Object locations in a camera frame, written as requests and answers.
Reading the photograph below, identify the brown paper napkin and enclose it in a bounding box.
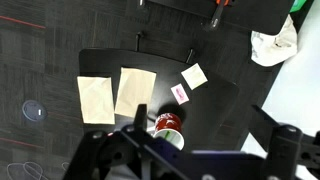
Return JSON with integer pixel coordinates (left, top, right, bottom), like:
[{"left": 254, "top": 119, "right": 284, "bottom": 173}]
[
  {"left": 76, "top": 76, "right": 116, "bottom": 125},
  {"left": 114, "top": 67, "right": 158, "bottom": 118}
]

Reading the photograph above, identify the round floor outlet cover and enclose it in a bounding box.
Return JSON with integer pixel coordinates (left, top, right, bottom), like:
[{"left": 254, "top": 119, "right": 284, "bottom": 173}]
[{"left": 21, "top": 99, "right": 48, "bottom": 123}]

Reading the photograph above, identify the pale yellow packet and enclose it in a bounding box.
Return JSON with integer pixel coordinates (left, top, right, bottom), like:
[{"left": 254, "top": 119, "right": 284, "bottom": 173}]
[{"left": 180, "top": 62, "right": 209, "bottom": 91}]

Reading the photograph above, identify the pink sugar packet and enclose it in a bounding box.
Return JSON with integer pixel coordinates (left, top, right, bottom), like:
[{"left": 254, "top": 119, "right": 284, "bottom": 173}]
[{"left": 170, "top": 83, "right": 190, "bottom": 106}]

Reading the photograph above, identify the black side table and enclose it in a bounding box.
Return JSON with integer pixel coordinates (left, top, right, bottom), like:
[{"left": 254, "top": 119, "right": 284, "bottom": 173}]
[{"left": 78, "top": 48, "right": 240, "bottom": 153}]

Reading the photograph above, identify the maroon mug white inside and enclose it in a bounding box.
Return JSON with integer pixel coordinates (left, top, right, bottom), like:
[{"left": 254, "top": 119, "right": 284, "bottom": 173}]
[{"left": 152, "top": 112, "right": 185, "bottom": 151}]

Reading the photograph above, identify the green plastic object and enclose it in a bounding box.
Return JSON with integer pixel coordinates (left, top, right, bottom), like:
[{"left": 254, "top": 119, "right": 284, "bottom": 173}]
[{"left": 289, "top": 0, "right": 309, "bottom": 14}]

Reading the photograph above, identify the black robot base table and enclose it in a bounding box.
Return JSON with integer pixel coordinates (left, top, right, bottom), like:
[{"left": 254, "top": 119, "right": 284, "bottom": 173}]
[{"left": 146, "top": 0, "right": 296, "bottom": 36}]

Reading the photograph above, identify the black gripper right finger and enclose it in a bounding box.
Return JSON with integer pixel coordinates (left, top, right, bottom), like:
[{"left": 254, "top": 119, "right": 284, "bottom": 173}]
[{"left": 251, "top": 104, "right": 320, "bottom": 180}]

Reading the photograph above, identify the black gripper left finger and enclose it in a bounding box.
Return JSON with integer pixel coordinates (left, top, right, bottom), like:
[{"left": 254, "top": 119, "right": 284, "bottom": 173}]
[{"left": 63, "top": 103, "right": 193, "bottom": 180}]

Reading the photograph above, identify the black clamp orange handle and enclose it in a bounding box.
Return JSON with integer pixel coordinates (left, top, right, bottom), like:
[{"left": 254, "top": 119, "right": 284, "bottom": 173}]
[{"left": 209, "top": 0, "right": 231, "bottom": 29}]

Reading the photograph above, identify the thin white floor cable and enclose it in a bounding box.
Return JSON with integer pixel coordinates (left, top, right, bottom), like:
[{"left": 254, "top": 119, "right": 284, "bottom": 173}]
[{"left": 6, "top": 160, "right": 71, "bottom": 180}]

